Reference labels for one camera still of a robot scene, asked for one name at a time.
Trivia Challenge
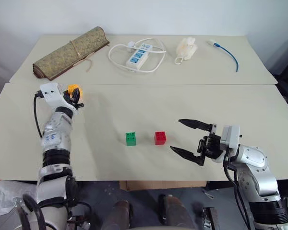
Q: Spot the rolled olive bamboo scroll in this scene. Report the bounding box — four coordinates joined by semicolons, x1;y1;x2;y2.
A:
32;26;110;81

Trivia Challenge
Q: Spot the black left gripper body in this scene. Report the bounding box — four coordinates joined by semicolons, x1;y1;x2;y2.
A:
62;90;84;110

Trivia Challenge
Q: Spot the dark strap with buckle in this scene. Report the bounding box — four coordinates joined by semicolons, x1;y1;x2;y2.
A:
201;207;220;230

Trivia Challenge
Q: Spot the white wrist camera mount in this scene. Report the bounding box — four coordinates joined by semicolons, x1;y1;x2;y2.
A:
39;82;78;112
219;124;242;156

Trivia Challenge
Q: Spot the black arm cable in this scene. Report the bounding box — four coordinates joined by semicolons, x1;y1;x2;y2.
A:
33;90;44;139
222;154;252;230

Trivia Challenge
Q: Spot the green toy brick cube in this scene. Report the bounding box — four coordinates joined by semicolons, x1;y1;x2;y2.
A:
125;131;137;147

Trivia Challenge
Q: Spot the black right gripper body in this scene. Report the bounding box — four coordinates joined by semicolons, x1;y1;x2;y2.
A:
197;131;224;161

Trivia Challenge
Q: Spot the yellow toy brick cube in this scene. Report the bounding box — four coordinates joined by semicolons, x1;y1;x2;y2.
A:
67;84;84;101

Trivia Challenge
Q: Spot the white mesh bath sponge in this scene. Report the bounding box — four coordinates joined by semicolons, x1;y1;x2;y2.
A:
174;36;198;66

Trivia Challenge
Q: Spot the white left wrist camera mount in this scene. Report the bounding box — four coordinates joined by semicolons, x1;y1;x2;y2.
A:
39;82;78;112

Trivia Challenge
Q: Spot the brown cardboard sheet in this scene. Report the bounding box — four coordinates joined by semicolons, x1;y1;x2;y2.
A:
119;180;207;192

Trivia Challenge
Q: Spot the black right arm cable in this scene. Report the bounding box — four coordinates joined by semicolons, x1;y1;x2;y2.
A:
222;154;252;230

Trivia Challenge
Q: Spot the red toy brick cube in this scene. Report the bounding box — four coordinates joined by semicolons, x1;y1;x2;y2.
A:
154;131;167;146

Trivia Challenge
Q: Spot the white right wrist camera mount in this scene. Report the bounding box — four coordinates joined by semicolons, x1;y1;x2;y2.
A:
219;124;242;156

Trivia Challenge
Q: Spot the white power strip with cord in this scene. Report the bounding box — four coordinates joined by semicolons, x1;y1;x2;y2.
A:
108;37;168;74

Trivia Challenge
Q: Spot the blue cable with white connector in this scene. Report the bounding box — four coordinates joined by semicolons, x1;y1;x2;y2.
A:
207;40;240;73

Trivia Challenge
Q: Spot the dark rounded shape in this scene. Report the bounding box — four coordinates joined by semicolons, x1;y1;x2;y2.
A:
157;194;198;230
102;199;134;230

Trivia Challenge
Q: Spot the white cable tie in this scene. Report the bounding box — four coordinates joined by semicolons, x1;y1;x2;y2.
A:
201;188;216;199

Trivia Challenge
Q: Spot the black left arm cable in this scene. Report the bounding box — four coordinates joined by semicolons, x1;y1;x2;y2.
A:
33;90;44;139

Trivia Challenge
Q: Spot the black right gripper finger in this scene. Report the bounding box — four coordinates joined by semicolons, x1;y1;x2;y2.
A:
169;146;206;167
178;118;217;133

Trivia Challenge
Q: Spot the clear plastic bag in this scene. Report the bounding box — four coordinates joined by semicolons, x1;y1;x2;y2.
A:
0;180;38;217

